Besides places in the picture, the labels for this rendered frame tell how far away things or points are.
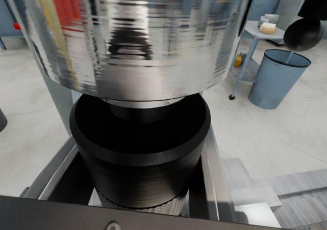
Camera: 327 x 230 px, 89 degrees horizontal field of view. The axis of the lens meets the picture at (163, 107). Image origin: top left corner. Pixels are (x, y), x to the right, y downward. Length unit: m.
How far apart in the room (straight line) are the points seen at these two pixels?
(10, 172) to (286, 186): 1.77
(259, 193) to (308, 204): 0.21
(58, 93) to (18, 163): 1.38
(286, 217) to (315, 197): 0.11
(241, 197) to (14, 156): 1.81
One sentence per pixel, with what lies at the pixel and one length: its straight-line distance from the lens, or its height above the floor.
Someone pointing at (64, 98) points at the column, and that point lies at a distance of 0.54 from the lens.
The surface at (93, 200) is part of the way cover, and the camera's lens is 0.52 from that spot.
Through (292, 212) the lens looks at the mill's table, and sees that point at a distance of 0.52.
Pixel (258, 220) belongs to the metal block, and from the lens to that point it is 0.31.
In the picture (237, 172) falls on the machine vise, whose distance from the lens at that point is 0.42.
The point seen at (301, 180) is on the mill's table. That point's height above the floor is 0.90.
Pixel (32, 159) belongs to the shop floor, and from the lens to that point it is 1.84.
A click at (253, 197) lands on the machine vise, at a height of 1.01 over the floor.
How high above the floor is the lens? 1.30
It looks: 39 degrees down
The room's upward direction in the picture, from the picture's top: 5 degrees clockwise
